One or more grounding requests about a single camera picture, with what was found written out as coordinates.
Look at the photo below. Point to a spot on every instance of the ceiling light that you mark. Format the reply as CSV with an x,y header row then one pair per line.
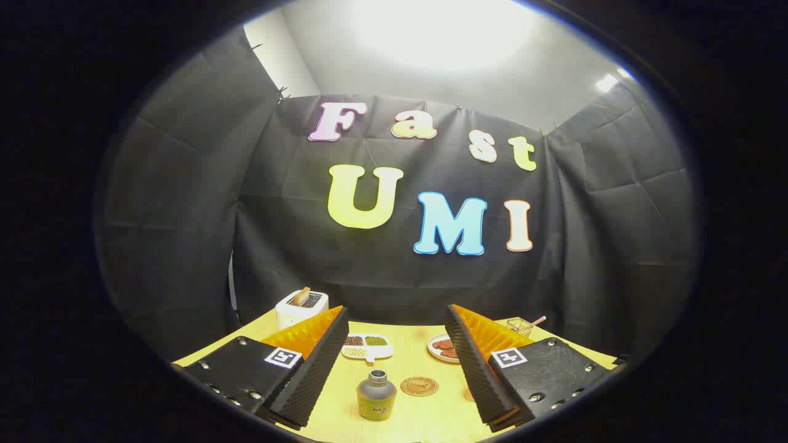
x,y
607,82

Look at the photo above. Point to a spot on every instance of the white round plate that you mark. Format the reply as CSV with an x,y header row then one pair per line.
x,y
432,347

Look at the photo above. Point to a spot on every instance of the pink straw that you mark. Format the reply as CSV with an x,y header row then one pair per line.
x,y
538,321

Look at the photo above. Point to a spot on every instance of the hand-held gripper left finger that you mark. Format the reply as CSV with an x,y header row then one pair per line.
x,y
314,369

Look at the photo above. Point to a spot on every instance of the white toaster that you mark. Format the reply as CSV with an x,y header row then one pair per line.
x,y
295,315

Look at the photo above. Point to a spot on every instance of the silver green juice bottle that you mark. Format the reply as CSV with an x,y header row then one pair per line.
x,y
376,400

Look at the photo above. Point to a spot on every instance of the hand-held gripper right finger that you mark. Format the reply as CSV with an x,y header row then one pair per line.
x,y
477,375

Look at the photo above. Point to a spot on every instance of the brown meat pieces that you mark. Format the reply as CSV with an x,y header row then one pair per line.
x,y
446,349

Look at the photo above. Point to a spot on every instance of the round cork coaster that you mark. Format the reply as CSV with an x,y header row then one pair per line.
x,y
419,386

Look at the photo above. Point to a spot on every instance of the white divided bean dish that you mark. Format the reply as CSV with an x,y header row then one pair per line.
x,y
367,347

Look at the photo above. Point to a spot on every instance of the toast bread slice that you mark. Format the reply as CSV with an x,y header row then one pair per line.
x,y
301,296

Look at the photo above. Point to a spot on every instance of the wooden table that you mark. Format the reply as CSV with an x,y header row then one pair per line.
x,y
412,363

